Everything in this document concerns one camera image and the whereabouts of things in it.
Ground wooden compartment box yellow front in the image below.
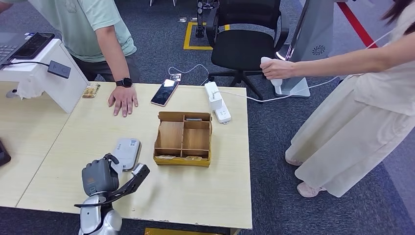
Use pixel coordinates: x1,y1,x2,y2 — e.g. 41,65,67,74
152,111,212,168

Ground person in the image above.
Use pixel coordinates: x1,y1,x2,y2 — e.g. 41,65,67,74
0,0,141,118
260,0,415,198

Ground yellow patterned packet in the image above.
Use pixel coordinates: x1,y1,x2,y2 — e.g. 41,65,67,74
82,83,101,99

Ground thin black cable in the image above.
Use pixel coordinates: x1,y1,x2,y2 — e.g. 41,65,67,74
0,61,50,70

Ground white power strip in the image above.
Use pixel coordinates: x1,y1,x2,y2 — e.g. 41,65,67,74
204,81,232,125

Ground black flat device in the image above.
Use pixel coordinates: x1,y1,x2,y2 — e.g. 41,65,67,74
0,138,12,168

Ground long white cable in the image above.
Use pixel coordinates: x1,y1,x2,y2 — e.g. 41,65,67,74
211,29,394,103

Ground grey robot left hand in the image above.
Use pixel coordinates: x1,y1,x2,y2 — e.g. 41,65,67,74
81,153,120,197

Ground white furniture legs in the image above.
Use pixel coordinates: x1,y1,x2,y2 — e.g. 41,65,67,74
149,0,178,7

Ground white floor cable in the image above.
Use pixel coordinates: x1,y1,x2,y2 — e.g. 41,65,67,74
167,63,211,87

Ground white handheld device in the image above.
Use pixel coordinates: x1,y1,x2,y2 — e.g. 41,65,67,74
260,56,283,94

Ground person's left hand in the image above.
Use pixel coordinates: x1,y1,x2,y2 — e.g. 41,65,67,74
108,86,139,118

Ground black phone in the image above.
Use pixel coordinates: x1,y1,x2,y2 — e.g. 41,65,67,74
13,32,56,60

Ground white desk riser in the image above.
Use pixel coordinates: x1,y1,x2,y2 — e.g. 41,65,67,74
0,38,89,114

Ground crumpled white tissue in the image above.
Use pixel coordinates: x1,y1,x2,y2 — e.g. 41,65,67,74
15,80,46,100

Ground yellow board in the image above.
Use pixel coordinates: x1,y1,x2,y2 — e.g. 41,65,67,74
144,228,228,235

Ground chrome dome base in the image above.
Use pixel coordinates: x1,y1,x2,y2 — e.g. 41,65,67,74
275,44,293,64

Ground black stand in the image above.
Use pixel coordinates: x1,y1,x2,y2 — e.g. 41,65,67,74
195,0,220,39

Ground grey laptop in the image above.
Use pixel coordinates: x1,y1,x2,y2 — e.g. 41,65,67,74
0,31,39,67

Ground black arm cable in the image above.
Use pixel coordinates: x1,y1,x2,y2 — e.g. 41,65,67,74
73,198,111,209

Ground black wristwatch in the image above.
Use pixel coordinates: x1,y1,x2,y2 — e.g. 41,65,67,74
115,77,133,88

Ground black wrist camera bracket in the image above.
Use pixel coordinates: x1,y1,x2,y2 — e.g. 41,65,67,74
97,164,151,203

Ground pale grey card reader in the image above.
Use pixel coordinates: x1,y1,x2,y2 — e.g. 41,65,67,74
112,138,142,172

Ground person's pale pink shoe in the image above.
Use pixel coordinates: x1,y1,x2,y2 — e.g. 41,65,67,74
297,181,327,198
285,152,304,166

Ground silver kiosk white base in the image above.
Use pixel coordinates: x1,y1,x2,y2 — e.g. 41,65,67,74
275,0,336,98

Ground white plug adapter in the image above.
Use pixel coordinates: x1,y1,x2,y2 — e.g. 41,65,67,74
204,81,223,112

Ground small black box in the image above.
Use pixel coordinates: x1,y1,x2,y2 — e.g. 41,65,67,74
47,60,72,80

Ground black office chair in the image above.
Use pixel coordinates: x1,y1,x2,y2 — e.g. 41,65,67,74
205,0,290,101

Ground person's hand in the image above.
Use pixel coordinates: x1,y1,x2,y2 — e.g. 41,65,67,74
260,58,296,81

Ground smartphone with pink case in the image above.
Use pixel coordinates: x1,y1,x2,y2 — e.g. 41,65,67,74
150,79,179,107

